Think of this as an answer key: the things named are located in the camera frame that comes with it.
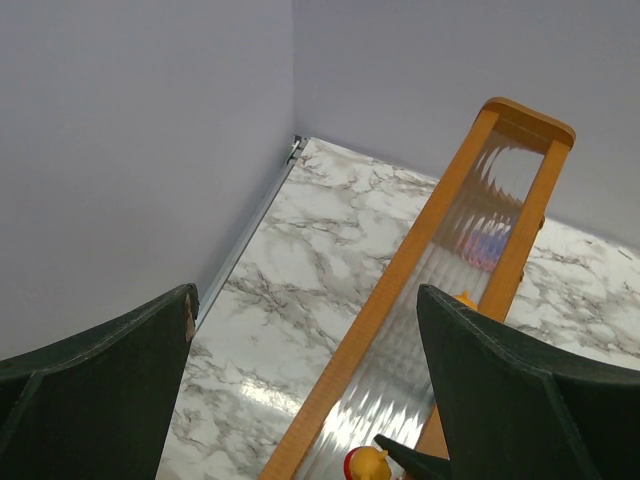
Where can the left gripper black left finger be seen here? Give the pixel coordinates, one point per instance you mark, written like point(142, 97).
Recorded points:
point(98, 404)

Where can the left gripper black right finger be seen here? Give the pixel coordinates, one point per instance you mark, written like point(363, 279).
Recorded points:
point(515, 407)

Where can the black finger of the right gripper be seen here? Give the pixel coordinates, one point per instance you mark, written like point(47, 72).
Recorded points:
point(417, 465)

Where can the orange bear toy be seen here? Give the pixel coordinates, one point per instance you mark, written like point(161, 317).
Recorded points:
point(466, 299)
point(367, 463)

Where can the purple donkey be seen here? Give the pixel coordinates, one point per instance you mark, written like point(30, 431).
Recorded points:
point(482, 246)

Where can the orange bear toy back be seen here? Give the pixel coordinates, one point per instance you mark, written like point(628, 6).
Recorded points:
point(466, 299)

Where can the brown tiered acrylic shelf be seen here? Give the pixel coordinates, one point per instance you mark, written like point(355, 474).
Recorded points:
point(377, 382)

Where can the aluminium frame rail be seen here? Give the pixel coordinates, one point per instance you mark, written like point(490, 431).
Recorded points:
point(209, 298)

